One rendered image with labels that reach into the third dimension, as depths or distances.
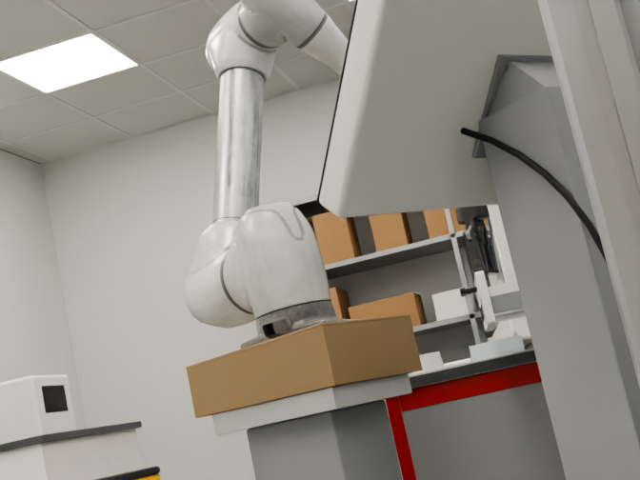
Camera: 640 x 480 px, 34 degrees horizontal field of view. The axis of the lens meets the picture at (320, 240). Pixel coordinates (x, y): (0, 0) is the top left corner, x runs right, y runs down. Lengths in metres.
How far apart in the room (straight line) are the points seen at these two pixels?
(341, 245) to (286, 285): 4.15
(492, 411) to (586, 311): 1.19
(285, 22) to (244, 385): 0.82
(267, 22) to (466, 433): 1.01
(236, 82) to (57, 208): 5.06
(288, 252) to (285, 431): 0.33
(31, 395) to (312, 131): 2.54
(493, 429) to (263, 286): 0.66
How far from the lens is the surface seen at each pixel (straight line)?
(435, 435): 2.35
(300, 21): 2.31
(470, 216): 2.44
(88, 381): 7.15
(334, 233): 6.12
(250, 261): 1.99
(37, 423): 5.50
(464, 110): 1.25
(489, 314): 2.09
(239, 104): 2.33
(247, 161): 2.27
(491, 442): 2.35
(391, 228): 6.11
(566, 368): 1.21
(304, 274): 1.97
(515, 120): 1.23
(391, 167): 1.21
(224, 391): 1.96
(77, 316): 7.20
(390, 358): 2.00
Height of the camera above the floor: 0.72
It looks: 9 degrees up
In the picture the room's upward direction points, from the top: 12 degrees counter-clockwise
